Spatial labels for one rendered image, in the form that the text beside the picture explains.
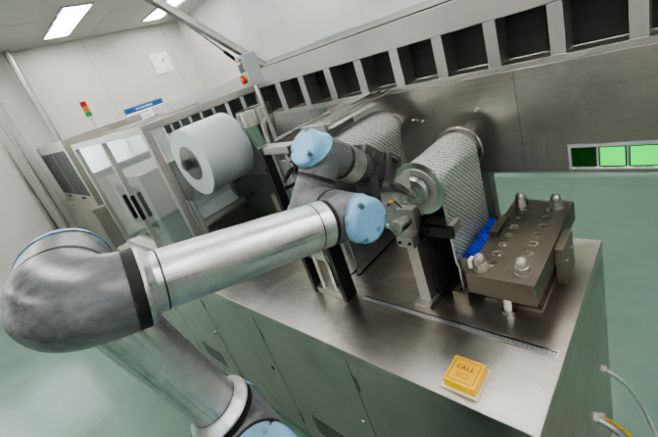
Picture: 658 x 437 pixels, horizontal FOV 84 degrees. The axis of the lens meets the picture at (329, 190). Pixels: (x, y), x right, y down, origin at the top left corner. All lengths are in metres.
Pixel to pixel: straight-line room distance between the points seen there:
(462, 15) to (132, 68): 5.74
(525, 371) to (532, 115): 0.64
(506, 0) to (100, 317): 1.06
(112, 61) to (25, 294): 6.01
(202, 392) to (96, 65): 5.89
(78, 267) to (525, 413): 0.80
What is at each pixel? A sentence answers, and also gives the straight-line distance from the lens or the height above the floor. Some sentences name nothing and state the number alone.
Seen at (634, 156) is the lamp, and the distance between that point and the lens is 1.16.
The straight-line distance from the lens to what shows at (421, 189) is 0.94.
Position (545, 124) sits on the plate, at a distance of 1.16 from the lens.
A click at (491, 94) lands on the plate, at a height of 1.38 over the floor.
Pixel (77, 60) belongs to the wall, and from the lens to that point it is 6.32.
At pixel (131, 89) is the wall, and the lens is 6.42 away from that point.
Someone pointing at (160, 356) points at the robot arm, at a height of 1.31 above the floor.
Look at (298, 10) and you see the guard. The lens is 1.36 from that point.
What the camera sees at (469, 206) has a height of 1.13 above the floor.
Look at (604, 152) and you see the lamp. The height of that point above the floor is 1.20.
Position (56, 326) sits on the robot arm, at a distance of 0.48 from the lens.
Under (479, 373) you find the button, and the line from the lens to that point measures 0.94.
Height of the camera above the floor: 1.64
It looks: 20 degrees down
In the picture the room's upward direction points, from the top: 19 degrees counter-clockwise
